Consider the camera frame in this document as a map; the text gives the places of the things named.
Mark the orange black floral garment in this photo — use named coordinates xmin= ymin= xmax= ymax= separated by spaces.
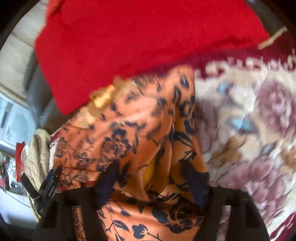
xmin=53 ymin=65 xmax=208 ymax=240

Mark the beige quilted jacket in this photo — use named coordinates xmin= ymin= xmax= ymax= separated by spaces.
xmin=22 ymin=128 xmax=51 ymax=221

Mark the red decorated box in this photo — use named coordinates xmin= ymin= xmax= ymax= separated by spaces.
xmin=15 ymin=142 xmax=25 ymax=182

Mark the dark leather sofa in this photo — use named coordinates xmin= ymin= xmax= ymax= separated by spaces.
xmin=23 ymin=52 xmax=73 ymax=134

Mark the floral maroon cream blanket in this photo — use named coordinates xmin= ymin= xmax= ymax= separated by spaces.
xmin=192 ymin=27 xmax=295 ymax=240

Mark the red pillow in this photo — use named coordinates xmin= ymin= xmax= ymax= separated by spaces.
xmin=35 ymin=1 xmax=269 ymax=114

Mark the beige woven curtain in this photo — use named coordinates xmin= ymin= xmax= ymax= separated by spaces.
xmin=1 ymin=1 xmax=49 ymax=108

